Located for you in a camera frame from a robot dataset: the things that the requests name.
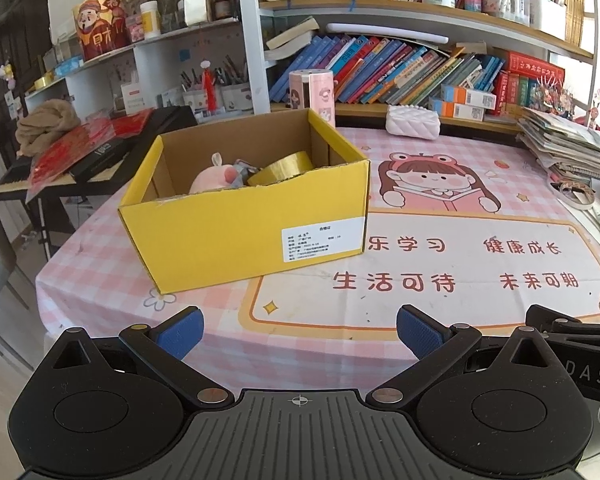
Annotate white rolled tube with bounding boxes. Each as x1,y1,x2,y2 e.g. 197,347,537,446
326,22,450,45

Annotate red tassel ornament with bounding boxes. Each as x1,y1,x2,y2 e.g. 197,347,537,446
200,60,218,111

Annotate row of yellow books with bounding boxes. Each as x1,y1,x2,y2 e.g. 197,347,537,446
560,0,592,47

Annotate gold tape roll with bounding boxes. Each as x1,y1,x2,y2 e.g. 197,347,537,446
247,150,313,187

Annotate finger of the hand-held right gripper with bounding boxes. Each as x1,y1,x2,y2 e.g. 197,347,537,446
525,304,600,346

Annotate stack of papers and magazines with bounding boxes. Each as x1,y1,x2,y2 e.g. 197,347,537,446
517,106,600,181

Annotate white box red label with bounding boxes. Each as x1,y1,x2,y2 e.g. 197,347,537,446
120,80,148,113

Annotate white quilted pouch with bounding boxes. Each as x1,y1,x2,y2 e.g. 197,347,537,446
386,105,441,140

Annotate red paper packets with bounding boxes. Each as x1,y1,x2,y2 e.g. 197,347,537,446
27,110,153,196

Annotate brown patterned strap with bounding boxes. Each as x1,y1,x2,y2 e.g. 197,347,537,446
550,175,596,211

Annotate red fortune god decoration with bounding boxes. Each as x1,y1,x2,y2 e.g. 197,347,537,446
71,0,130,61

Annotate thick beige book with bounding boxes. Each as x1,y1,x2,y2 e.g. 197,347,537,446
265,16,321,61

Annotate row of colourful leaning books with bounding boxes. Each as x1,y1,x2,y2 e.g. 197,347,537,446
269,35,506,106

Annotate white storage box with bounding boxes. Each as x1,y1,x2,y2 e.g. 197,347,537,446
528,0,567,41

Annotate blue flat box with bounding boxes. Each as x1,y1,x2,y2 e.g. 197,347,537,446
55,55,85,77

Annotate white bookshelf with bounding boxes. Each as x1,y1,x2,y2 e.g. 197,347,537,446
25,0,600,133

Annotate black keyboard piano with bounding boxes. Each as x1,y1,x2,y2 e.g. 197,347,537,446
0,105,198,196

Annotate colourful figurine set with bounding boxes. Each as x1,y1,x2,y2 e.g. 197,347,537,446
527,75,578,118

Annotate white jar yellow label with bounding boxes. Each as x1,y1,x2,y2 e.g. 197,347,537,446
140,1,162,40

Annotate yellow cardboard box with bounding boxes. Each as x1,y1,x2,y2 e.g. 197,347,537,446
117,107,372,295

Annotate pink printed tablecloth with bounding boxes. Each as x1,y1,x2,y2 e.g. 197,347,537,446
35,127,600,396

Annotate pink plush pig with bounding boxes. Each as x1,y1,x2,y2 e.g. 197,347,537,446
189,152,238,195

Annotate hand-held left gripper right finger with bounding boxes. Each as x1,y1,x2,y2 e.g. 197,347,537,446
366,304,557,410

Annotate pink cartoon canister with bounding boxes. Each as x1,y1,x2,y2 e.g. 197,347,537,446
288,70,336,128

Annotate red thick dictionary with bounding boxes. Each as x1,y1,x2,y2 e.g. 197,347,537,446
505,51,566,83

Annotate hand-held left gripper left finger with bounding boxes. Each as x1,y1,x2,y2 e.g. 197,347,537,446
44,306,235,410

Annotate white pen cup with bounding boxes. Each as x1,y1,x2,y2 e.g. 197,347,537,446
215,55,253,111
180,67,208,113

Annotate beige knit cloth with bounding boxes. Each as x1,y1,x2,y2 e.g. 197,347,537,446
15,100,81,157

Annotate grey toy car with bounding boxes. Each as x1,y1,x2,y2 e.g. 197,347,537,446
230,160,258,190

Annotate orange and white box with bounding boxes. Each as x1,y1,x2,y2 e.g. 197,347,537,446
440,84,497,109
428,97,485,121

